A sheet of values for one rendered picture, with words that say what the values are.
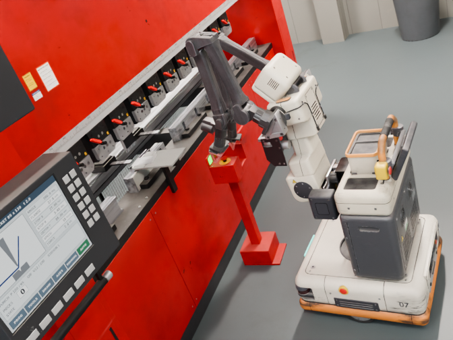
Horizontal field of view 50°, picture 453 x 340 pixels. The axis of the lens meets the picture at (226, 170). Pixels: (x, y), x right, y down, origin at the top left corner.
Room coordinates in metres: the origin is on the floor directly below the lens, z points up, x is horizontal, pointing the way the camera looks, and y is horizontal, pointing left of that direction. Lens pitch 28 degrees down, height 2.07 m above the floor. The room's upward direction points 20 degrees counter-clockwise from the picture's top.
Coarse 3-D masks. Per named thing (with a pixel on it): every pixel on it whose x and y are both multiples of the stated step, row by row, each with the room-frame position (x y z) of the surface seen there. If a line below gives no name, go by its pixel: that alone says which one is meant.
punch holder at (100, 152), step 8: (96, 128) 2.33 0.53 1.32; (104, 128) 2.38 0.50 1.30; (88, 136) 2.27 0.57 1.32; (96, 136) 2.31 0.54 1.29; (104, 136) 2.36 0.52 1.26; (88, 144) 2.28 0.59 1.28; (96, 144) 2.29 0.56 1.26; (104, 144) 2.33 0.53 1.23; (112, 144) 2.37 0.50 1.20; (88, 152) 2.29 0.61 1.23; (96, 152) 2.27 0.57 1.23; (104, 152) 2.31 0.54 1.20; (96, 160) 2.28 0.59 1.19
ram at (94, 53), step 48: (0, 0) 2.19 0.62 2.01; (48, 0) 2.41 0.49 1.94; (96, 0) 2.69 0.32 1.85; (144, 0) 3.05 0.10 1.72; (192, 0) 3.54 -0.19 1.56; (48, 48) 2.29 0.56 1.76; (96, 48) 2.56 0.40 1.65; (144, 48) 2.89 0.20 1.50; (48, 96) 2.18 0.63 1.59; (96, 96) 2.42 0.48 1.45; (48, 144) 2.07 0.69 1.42
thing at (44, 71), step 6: (42, 66) 2.22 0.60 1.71; (48, 66) 2.25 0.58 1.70; (42, 72) 2.21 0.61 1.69; (48, 72) 2.23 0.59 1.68; (42, 78) 2.20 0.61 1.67; (48, 78) 2.22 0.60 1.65; (54, 78) 2.25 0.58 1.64; (48, 84) 2.21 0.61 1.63; (54, 84) 2.23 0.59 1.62; (48, 90) 2.19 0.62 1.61
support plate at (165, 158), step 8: (152, 152) 2.57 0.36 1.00; (160, 152) 2.53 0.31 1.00; (168, 152) 2.49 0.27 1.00; (176, 152) 2.45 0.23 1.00; (160, 160) 2.43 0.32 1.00; (168, 160) 2.40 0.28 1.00; (176, 160) 2.37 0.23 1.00; (136, 168) 2.44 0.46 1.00; (144, 168) 2.42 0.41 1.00; (152, 168) 2.39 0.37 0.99
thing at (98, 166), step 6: (108, 156) 2.67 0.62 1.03; (114, 156) 2.68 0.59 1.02; (102, 162) 2.61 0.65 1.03; (108, 162) 2.62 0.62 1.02; (114, 162) 2.63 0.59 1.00; (120, 162) 2.59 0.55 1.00; (126, 162) 2.56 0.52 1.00; (96, 168) 2.61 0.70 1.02; (102, 168) 2.58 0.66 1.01; (108, 168) 2.60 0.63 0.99
